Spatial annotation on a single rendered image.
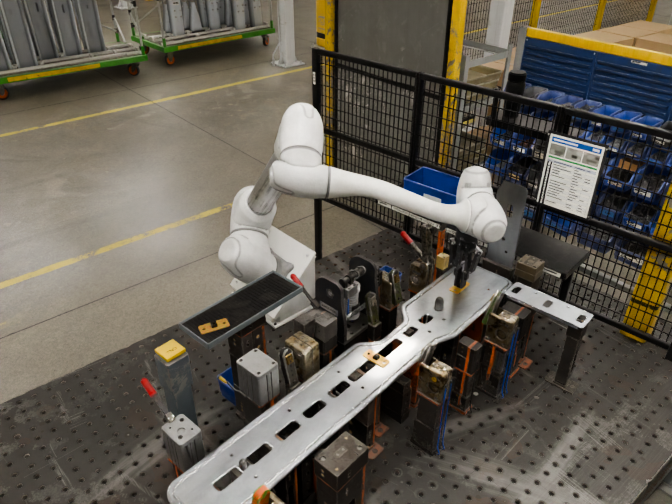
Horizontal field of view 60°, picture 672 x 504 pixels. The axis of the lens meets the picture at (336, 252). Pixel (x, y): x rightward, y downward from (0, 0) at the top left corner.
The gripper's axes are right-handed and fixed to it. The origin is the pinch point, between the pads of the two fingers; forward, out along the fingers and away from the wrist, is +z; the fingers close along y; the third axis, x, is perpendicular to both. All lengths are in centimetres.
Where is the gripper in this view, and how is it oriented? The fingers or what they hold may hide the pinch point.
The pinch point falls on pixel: (460, 277)
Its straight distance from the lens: 210.8
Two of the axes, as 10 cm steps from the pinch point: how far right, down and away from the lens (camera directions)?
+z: -0.1, 8.4, 5.4
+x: 6.7, -3.9, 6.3
